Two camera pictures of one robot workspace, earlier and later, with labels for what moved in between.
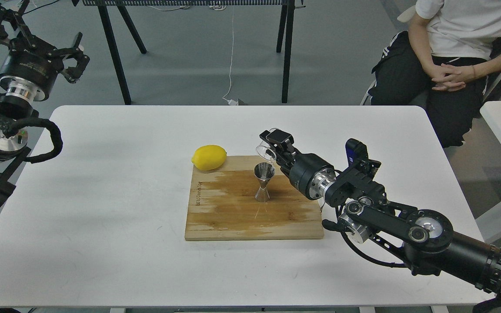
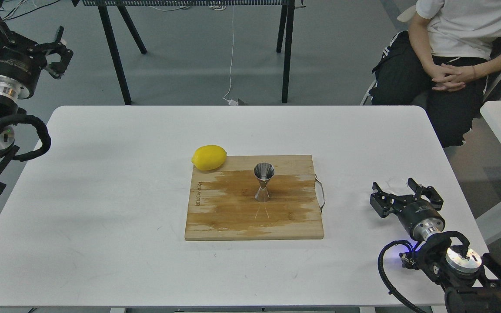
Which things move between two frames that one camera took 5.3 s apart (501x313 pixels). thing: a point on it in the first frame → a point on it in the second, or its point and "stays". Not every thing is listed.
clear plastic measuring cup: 265,151 → 397,185
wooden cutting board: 222,205 stays
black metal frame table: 288,7 stays
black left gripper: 28,67 → 11,65
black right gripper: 309,173 → 419,217
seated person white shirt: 442,61 stays
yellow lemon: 209,157 stays
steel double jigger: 263,171 stays
